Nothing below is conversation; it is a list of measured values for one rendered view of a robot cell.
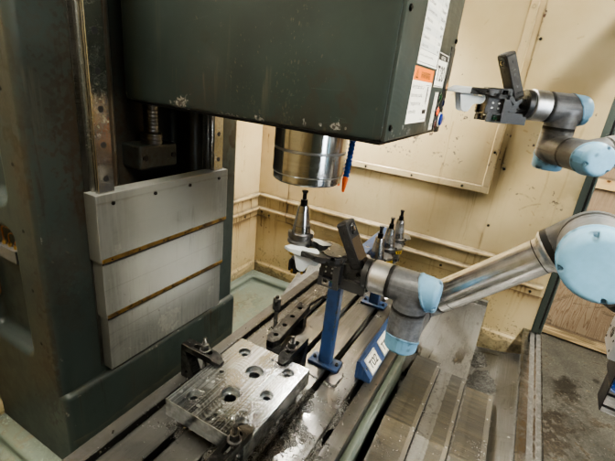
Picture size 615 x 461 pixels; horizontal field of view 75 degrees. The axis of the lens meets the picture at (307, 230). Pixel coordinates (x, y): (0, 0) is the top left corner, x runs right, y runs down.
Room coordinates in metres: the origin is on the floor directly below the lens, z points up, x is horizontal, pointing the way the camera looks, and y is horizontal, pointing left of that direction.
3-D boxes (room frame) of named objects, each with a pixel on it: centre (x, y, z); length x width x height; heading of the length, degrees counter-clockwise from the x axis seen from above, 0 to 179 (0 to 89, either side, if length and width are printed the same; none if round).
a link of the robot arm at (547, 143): (1.07, -0.62, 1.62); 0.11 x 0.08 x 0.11; 3
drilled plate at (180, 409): (0.80, 0.12, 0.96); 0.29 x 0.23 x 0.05; 153
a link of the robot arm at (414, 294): (0.77, -0.24, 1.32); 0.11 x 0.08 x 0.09; 63
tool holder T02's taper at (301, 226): (0.90, 0.01, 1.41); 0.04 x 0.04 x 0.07
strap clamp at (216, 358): (0.89, 0.25, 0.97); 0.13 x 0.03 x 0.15; 63
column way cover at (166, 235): (1.10, 0.41, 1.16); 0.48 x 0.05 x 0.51; 153
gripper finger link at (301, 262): (0.86, 0.01, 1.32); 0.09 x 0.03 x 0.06; 77
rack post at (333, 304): (1.02, -0.10, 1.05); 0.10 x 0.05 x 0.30; 63
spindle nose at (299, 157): (0.90, 0.01, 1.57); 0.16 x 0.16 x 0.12
